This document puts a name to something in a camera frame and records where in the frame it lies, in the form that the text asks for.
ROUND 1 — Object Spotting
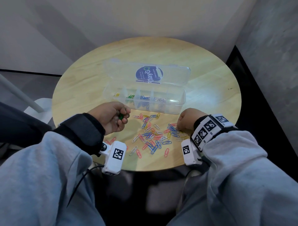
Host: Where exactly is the person's right hand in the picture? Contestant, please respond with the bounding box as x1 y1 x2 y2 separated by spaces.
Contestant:
177 108 208 133

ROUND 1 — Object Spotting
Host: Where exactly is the person's left hand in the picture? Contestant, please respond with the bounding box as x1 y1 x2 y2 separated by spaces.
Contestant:
87 101 131 136

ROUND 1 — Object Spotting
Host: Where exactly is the person's right forearm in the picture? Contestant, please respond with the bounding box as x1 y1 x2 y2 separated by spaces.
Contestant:
167 114 298 226

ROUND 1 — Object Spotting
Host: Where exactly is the person's left forearm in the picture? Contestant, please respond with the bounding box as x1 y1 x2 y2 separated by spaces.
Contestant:
0 113 106 226

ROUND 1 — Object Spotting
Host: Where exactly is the pile of coloured paper clips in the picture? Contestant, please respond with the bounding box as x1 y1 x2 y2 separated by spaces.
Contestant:
104 113 189 159

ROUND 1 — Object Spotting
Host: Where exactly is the white marker wrist band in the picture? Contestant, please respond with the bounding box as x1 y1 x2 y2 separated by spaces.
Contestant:
190 114 238 152

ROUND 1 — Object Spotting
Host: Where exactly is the clear plastic organizer box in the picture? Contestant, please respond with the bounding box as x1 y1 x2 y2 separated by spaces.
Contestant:
102 59 191 115

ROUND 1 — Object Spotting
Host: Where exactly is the white stand with pole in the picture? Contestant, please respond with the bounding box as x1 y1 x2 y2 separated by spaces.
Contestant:
0 74 53 124

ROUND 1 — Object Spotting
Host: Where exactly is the dark cloth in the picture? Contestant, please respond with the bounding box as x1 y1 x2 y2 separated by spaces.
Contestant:
0 102 53 149

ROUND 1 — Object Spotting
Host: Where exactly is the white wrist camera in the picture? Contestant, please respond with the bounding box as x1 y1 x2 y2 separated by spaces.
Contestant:
99 141 127 176
181 139 202 167

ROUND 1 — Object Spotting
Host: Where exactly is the black cable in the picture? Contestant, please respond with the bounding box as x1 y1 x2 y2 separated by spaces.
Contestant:
185 158 211 178
66 165 105 208

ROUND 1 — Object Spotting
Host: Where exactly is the black wrist strap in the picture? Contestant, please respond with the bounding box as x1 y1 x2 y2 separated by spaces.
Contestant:
53 113 106 156

